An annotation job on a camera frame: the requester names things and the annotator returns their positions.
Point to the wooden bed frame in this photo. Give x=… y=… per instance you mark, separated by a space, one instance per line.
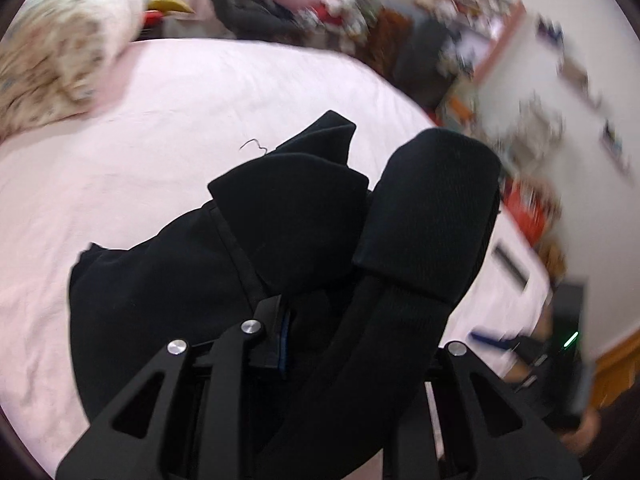
x=620 y=365

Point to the person's right forearm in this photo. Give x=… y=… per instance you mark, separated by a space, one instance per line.
x=582 y=432

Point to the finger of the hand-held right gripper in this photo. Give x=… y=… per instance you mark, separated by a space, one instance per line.
x=492 y=340

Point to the black pants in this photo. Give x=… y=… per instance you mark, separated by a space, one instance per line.
x=300 y=210

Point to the smartphone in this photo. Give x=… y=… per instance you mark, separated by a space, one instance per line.
x=510 y=265

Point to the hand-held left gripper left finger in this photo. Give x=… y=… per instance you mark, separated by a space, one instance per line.
x=284 y=345

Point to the black jacket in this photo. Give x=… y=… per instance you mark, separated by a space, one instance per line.
x=240 y=5

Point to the orange plastic bag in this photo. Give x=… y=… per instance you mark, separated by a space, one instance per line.
x=525 y=210

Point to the pink bed blanket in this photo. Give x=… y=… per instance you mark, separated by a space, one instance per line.
x=225 y=90

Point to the wall photo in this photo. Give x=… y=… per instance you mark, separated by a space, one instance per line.
x=615 y=145
x=550 y=32
x=577 y=80

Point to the rolled floral quilt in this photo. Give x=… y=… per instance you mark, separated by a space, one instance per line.
x=60 y=50

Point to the dark grey cloth cover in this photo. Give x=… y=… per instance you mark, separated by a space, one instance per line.
x=425 y=60

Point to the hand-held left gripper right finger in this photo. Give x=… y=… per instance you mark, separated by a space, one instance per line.
x=465 y=385

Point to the red plush item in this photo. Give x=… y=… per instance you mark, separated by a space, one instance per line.
x=152 y=19

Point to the wooden chair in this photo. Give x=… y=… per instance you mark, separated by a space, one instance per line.
x=392 y=42

